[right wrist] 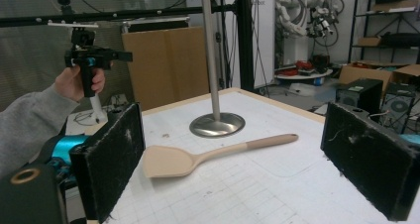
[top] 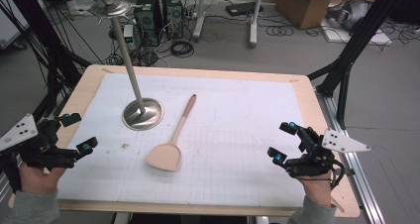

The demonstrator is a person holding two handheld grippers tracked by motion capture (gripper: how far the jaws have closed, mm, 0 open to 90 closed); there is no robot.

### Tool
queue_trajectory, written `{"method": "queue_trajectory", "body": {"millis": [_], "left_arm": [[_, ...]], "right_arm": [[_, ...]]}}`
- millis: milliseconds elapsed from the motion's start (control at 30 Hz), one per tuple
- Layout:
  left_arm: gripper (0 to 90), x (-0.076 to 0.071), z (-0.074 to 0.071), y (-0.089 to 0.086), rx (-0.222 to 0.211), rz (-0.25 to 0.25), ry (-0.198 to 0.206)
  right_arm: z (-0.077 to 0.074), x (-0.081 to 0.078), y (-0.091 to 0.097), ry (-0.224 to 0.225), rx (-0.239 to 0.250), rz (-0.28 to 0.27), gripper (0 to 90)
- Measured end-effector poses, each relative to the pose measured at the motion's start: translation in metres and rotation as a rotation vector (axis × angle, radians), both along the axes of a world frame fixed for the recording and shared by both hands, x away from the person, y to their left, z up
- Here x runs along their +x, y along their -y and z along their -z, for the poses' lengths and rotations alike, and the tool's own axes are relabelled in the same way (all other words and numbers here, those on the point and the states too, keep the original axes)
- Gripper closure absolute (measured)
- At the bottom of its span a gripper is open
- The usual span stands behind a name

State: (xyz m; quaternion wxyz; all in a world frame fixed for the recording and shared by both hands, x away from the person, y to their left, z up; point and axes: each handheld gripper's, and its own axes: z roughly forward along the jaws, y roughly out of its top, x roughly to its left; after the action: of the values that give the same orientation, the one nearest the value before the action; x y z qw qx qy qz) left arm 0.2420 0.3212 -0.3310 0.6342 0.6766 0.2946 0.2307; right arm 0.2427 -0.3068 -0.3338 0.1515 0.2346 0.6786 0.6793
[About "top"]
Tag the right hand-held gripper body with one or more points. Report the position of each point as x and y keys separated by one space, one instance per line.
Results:
x=317 y=158

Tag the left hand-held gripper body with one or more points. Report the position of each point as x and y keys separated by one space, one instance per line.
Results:
x=20 y=131

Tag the wooden spatula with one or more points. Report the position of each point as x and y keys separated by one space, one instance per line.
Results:
x=165 y=156

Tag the person's right hand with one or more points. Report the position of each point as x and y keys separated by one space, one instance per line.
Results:
x=317 y=189

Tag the person's left hand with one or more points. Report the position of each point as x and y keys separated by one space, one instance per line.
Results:
x=38 y=181

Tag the white grid paper mat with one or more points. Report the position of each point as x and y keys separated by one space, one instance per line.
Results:
x=231 y=118

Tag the white desk leg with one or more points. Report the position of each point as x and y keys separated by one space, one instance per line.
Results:
x=253 y=32
x=200 y=22

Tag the small green-lit power box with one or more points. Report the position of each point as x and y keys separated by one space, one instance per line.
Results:
x=128 y=32

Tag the white flat board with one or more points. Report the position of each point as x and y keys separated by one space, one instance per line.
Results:
x=363 y=38

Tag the large open cardboard box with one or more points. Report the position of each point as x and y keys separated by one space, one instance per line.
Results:
x=303 y=6

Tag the black computer tower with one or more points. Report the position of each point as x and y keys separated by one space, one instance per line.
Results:
x=172 y=14
x=148 y=19

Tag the flat black device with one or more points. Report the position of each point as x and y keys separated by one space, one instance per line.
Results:
x=242 y=8

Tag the grey bag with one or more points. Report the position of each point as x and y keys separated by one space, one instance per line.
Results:
x=353 y=14

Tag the aluminium rail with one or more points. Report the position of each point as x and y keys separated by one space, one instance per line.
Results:
x=360 y=177

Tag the black metal frame stand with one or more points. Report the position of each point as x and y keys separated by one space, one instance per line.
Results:
x=350 y=52
x=52 y=52

